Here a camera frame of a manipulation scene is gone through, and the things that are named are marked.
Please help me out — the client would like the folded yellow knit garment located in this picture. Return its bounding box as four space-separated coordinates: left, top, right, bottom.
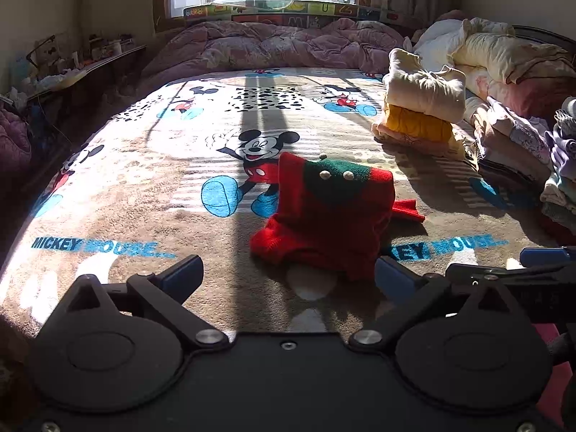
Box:
384 104 454 145

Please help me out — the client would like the pink quilted cloth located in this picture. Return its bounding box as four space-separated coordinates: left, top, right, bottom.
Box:
0 99 32 172

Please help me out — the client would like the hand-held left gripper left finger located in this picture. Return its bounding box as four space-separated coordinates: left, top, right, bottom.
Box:
54 254 232 352

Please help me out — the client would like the cluttered side shelf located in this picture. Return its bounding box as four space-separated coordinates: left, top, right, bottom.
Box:
0 31 149 113

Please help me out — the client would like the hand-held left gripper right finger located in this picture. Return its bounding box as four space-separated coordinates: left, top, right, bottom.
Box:
348 256 536 352

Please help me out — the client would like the pile of folded clothes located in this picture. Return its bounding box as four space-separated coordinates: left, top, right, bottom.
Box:
463 96 576 226

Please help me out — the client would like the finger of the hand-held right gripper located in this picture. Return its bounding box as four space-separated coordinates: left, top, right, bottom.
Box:
519 246 576 268
445 262 576 325

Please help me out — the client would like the colourful alphabet foam mat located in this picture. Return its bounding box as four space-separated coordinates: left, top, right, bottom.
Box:
182 1 401 28

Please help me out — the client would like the folded pale pink garment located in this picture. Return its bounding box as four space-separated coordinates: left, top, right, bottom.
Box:
371 121 466 162

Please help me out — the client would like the red knit sweater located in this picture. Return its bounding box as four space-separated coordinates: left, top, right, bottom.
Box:
249 152 426 282

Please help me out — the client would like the dark bed headboard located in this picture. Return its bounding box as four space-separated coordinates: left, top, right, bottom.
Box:
513 24 576 55

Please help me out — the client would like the folded cream garment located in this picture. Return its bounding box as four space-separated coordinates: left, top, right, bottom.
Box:
382 48 467 123

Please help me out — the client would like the cream and pink bedding heap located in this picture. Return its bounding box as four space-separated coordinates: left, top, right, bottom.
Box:
411 17 576 120

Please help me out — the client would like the pink quilt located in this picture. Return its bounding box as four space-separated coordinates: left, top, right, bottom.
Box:
141 18 412 82

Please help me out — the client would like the cartoon mouse printed blanket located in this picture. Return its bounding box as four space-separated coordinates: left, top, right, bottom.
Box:
0 67 576 338

